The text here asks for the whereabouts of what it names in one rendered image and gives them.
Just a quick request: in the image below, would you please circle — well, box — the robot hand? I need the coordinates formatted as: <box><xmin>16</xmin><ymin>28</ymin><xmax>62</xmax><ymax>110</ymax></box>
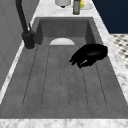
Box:
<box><xmin>69</xmin><ymin>43</ymin><xmax>109</xmax><ymax>70</ymax></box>

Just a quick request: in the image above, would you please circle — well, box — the white plate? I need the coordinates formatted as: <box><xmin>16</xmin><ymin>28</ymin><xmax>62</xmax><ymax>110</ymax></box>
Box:
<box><xmin>49</xmin><ymin>37</ymin><xmax>76</xmax><ymax>46</ymax></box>

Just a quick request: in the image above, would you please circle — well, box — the dark grey sink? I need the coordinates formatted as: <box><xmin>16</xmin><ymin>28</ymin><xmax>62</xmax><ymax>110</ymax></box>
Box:
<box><xmin>0</xmin><ymin>16</ymin><xmax>128</xmax><ymax>120</ymax></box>

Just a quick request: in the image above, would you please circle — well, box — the pale flat plate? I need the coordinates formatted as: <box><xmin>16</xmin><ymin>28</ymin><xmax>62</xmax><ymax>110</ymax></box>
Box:
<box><xmin>79</xmin><ymin>2</ymin><xmax>95</xmax><ymax>11</ymax></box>

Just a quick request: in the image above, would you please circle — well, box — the olive green bottle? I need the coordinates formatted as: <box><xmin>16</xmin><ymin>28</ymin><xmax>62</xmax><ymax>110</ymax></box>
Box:
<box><xmin>72</xmin><ymin>0</ymin><xmax>81</xmax><ymax>16</ymax></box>

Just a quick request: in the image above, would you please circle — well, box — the yellow fruit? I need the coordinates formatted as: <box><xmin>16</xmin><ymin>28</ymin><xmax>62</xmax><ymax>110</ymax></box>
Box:
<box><xmin>79</xmin><ymin>0</ymin><xmax>87</xmax><ymax>10</ymax></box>

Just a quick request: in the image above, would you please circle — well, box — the white round thing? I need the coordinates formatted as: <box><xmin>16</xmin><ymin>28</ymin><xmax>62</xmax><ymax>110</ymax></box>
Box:
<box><xmin>54</xmin><ymin>0</ymin><xmax>72</xmax><ymax>8</ymax></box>

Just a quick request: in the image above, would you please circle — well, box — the black tap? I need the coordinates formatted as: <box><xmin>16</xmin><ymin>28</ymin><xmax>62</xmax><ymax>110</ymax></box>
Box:
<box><xmin>15</xmin><ymin>0</ymin><xmax>37</xmax><ymax>51</ymax></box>

